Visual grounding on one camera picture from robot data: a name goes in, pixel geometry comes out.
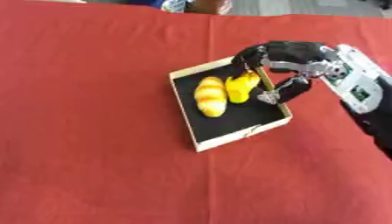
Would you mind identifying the yellow soft toy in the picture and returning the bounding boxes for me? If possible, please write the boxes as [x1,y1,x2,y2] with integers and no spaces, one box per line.
[223,70,263,104]

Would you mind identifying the tan box with black inside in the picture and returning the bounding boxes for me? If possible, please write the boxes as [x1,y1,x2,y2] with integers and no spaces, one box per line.
[168,56,294,153]

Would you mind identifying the yellow orange striped bread toy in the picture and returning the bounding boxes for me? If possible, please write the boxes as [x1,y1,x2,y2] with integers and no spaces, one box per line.
[192,76,230,118]

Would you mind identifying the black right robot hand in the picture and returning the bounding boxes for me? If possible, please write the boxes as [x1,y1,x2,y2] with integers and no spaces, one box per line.
[229,40,349,105]

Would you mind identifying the person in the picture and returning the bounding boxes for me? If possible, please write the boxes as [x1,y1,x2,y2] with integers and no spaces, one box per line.
[123,0,235,16]

